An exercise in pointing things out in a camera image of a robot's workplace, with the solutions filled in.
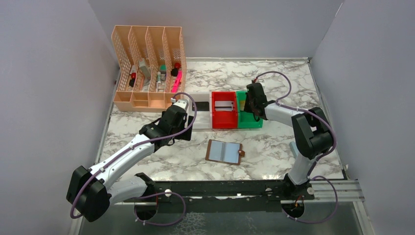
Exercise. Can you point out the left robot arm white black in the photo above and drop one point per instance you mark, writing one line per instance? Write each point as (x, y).
(92, 190)

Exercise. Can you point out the peach plastic desk organizer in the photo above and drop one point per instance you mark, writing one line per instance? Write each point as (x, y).
(152, 66)

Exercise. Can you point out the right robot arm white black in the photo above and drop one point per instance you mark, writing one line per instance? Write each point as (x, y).
(314, 137)

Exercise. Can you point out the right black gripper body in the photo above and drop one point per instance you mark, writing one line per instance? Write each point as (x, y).
(249, 104)

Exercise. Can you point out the red plastic bin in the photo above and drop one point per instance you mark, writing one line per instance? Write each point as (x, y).
(224, 119)

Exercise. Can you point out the white striped credit card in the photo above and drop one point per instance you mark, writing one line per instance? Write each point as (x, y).
(223, 106)

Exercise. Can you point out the gold credit card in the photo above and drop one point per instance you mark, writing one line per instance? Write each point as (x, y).
(241, 105)

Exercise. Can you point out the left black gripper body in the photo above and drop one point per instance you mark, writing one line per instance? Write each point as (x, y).
(187, 126)

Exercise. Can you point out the black credit card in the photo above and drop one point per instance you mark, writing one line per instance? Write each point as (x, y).
(203, 106)

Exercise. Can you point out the pink highlighter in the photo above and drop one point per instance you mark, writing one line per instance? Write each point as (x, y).
(177, 82)

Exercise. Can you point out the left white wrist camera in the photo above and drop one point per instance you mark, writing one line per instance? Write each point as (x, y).
(182, 103)

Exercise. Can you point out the green cap glue stick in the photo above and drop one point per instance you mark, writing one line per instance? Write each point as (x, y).
(161, 74)

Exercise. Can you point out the black mounting rail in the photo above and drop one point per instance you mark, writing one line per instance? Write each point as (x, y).
(223, 196)

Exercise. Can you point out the white plastic bin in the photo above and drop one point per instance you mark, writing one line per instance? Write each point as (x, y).
(203, 120)

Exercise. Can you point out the grey stapler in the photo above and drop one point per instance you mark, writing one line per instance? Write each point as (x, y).
(145, 69)

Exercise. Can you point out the green plastic bin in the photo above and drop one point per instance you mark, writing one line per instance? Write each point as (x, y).
(246, 120)

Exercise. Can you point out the red black marker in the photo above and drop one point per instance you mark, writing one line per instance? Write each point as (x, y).
(132, 79)

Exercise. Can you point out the brown leather card holder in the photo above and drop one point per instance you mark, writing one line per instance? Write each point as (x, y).
(224, 152)

